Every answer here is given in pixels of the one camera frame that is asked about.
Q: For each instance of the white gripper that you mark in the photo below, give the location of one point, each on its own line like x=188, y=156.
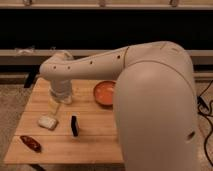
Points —
x=61, y=91

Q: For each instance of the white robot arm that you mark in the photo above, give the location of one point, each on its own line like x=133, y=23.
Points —
x=154, y=101

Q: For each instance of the wooden table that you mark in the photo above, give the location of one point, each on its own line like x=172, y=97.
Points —
x=96, y=143

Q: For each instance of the orange bowl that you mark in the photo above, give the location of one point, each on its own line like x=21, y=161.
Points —
x=103, y=93

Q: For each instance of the grey wall ledge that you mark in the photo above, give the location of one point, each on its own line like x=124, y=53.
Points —
x=36, y=57

